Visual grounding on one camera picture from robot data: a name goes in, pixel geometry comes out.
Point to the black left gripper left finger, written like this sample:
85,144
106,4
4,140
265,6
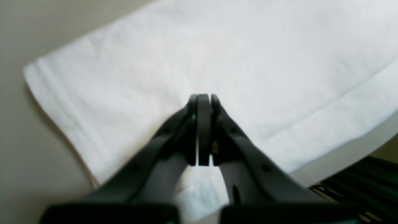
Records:
142,191

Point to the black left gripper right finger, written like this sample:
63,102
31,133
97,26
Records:
259,192

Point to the white printed T-shirt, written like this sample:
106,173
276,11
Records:
308,81

